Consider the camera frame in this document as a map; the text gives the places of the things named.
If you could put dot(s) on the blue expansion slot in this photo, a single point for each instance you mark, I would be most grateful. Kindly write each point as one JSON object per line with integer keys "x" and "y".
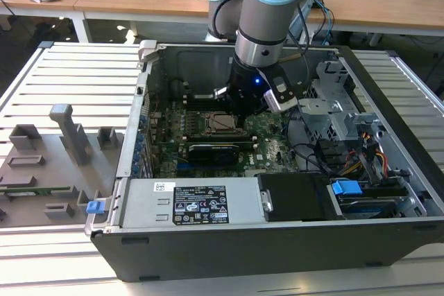
{"x": 184, "y": 164}

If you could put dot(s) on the silver CPU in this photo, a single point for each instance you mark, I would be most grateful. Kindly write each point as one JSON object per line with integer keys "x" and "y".
{"x": 222, "y": 122}

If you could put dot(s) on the black plastic shroud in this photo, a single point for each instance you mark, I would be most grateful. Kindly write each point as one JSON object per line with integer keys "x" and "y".
{"x": 295, "y": 199}

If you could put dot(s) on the grey plastic case latch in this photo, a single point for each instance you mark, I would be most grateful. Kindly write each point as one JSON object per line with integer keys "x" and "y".
{"x": 147, "y": 50}

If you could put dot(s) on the black camera bracket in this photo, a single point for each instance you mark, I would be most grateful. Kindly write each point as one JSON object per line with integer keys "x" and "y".
{"x": 286, "y": 93}

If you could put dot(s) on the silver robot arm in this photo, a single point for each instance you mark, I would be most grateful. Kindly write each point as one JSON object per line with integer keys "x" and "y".
{"x": 267, "y": 8}

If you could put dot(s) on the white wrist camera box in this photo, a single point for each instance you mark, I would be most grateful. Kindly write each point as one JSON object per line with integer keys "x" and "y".
{"x": 274, "y": 102}

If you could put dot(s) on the grey parts rack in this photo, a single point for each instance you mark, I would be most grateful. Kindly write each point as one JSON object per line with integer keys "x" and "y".
{"x": 45, "y": 174}

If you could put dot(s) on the black open PC case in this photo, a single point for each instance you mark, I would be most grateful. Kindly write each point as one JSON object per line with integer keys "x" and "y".
{"x": 243, "y": 258}

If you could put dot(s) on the silver chipset heatsink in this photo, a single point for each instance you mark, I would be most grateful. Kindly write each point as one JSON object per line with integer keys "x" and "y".
{"x": 258, "y": 173}

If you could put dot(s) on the silver metal drive cage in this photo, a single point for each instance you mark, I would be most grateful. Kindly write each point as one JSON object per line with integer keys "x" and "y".
{"x": 322, "y": 126}

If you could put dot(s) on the green motherboard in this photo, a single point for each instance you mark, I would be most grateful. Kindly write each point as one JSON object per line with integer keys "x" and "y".
{"x": 274, "y": 150}

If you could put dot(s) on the blue disk carrier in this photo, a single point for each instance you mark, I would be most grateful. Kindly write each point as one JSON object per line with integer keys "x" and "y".
{"x": 345, "y": 190}

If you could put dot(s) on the blue plastic case tab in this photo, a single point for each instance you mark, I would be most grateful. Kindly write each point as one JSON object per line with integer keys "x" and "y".
{"x": 95, "y": 207}

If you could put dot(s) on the green RAM stick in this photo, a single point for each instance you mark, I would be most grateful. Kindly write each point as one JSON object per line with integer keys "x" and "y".
{"x": 41, "y": 191}

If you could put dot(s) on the pale blue teach pendant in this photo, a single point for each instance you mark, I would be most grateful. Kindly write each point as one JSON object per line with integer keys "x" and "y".
{"x": 294, "y": 32}

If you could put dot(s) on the CPU socket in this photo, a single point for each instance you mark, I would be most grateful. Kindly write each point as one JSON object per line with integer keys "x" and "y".
{"x": 212, "y": 132}

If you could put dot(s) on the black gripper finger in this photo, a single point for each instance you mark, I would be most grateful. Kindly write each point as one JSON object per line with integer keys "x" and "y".
{"x": 222, "y": 94}

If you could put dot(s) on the small wooden desk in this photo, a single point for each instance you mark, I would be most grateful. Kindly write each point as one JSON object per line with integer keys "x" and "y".
{"x": 66, "y": 4}

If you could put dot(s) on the silver power supply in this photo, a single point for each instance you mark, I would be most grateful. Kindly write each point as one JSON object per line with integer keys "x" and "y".
{"x": 145, "y": 202}

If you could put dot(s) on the black graphics card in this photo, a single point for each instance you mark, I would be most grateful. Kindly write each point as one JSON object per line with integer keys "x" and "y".
{"x": 213, "y": 154}

